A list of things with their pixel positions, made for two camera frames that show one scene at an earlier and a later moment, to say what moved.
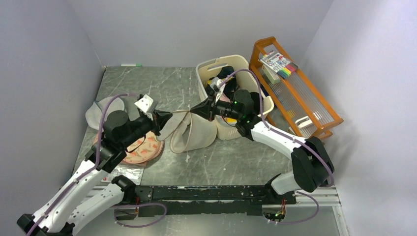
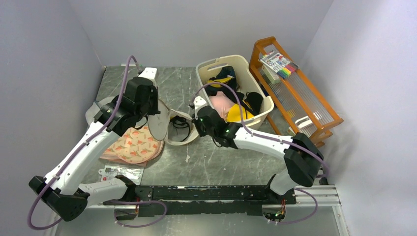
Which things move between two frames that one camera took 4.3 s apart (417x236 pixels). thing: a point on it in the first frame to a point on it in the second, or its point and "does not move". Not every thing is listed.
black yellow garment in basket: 229,87 does not move
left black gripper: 160,117 to 155,109
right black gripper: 206,109 to 197,123
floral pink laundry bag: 150,148 does not move
